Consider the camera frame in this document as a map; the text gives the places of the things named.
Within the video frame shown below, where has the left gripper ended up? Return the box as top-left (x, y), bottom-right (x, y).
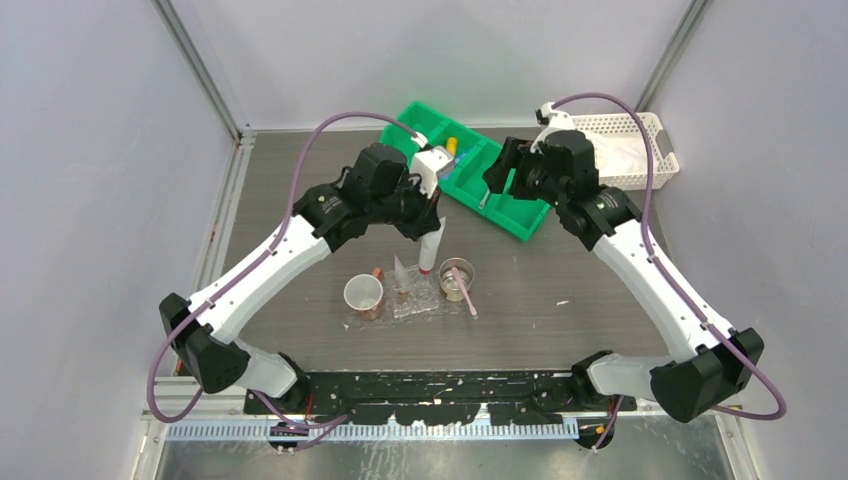
top-left (368, 169), bottom-right (440, 242)

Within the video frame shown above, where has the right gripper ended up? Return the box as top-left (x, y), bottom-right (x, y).
top-left (483, 136), bottom-right (567, 209)

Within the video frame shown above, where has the white toothpaste tube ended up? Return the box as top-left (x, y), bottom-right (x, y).
top-left (394, 255), bottom-right (412, 295)
top-left (418, 216), bottom-right (447, 275)

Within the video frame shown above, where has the yellow toothpaste tube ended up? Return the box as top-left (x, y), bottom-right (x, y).
top-left (445, 137), bottom-right (458, 156)

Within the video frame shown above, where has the clear acrylic toothbrush holder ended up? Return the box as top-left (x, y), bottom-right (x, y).
top-left (383, 265), bottom-right (443, 321)

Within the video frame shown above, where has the brown steel cup with handle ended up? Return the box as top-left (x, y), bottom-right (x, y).
top-left (343, 267), bottom-right (385, 321)

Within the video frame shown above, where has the pink toothbrush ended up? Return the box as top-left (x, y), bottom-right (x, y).
top-left (451, 267), bottom-right (479, 319)

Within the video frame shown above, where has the clear oval acrylic tray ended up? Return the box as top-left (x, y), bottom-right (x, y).
top-left (342, 265), bottom-right (473, 330)

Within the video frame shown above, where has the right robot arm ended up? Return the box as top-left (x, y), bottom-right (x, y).
top-left (482, 130), bottom-right (765, 423)

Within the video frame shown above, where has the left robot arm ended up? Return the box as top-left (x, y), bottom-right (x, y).
top-left (159, 143), bottom-right (454, 414)

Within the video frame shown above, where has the blue toothpaste tube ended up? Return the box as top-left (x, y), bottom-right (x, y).
top-left (440, 150), bottom-right (470, 182)

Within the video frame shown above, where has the white cloth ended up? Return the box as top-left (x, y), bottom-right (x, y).
top-left (585, 131), bottom-right (647, 177)

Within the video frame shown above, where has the white perforated plastic basket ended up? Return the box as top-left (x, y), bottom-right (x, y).
top-left (572, 112), bottom-right (680, 191)

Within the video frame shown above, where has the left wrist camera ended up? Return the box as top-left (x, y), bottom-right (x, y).
top-left (409, 146), bottom-right (455, 199)

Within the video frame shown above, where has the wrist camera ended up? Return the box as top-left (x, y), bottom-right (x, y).
top-left (529, 102), bottom-right (576, 153)
top-left (409, 146), bottom-right (455, 199)

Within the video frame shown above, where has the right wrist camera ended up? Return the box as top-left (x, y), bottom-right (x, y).
top-left (529, 102), bottom-right (576, 153)

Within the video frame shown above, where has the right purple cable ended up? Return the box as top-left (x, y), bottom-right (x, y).
top-left (549, 92), bottom-right (788, 452)

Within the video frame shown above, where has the purple cable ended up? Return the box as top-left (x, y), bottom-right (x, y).
top-left (145, 111), bottom-right (429, 425)
top-left (549, 92), bottom-right (788, 452)

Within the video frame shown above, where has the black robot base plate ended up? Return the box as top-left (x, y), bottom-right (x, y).
top-left (245, 370), bottom-right (636, 427)

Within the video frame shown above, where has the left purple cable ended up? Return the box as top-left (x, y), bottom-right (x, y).
top-left (145, 111), bottom-right (429, 425)

